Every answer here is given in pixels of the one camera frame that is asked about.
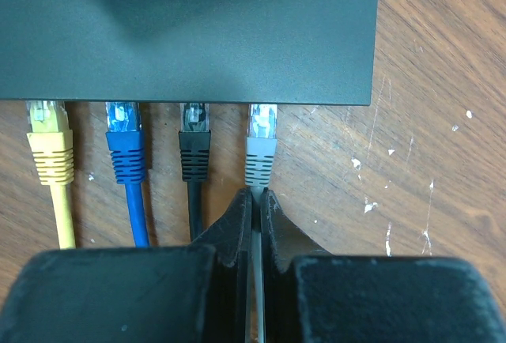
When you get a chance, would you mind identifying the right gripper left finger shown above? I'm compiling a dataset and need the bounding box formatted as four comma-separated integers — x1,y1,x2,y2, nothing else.
1,189,252,342

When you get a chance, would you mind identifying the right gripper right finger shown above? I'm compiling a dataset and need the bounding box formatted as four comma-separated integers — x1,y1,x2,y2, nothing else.
260,190,505,342

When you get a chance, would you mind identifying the black network switch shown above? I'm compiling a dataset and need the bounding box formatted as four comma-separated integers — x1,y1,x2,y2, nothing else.
1,0,378,105

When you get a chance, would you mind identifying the black ethernet cable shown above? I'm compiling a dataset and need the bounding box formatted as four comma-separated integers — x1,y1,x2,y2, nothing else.
177,101,212,243

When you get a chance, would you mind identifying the grey ethernet cable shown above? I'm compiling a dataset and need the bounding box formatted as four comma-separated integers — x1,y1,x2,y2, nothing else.
244,102,278,343

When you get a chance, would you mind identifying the blue ethernet cable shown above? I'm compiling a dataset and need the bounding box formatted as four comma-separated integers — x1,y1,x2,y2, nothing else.
104,100,151,248

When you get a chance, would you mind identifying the yellow ethernet cable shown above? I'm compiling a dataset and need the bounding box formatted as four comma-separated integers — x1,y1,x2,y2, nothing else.
24,100,77,250

